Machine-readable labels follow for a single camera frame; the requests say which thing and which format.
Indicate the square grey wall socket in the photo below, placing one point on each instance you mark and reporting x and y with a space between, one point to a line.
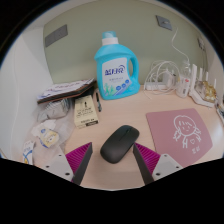
164 22

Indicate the stack of booklets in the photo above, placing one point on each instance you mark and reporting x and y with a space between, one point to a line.
65 89

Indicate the white router with antennas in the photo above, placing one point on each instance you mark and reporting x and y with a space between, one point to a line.
195 90

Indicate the black pen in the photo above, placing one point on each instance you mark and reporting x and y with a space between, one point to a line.
98 102

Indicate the small white bottle, red label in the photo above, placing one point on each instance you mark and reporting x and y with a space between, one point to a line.
183 85

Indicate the small yellow box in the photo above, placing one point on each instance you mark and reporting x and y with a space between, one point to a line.
85 111

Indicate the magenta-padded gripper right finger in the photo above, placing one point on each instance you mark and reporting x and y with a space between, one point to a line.
147 157

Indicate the gold foil packet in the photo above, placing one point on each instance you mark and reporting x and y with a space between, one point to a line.
207 91

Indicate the pink mouse pad, girl drawing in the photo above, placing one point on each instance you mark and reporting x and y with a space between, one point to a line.
176 133

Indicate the white power strip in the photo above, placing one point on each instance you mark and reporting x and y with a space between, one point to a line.
156 86

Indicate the clear plastic bag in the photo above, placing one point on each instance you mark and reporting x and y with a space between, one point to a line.
53 110

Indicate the blue detergent bottle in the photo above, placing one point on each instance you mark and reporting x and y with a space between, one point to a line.
115 66

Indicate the blue white sachet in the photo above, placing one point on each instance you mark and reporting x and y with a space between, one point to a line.
28 151

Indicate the small white wall plug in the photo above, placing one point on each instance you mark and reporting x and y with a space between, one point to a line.
201 43

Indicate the black computer mouse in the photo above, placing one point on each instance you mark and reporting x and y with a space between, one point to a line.
119 144

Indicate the yellow white snack packet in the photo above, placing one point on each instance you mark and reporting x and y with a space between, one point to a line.
46 135

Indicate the wide grey wall plate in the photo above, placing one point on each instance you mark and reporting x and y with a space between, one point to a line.
56 35

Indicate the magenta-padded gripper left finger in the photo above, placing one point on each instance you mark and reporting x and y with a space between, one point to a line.
77 157

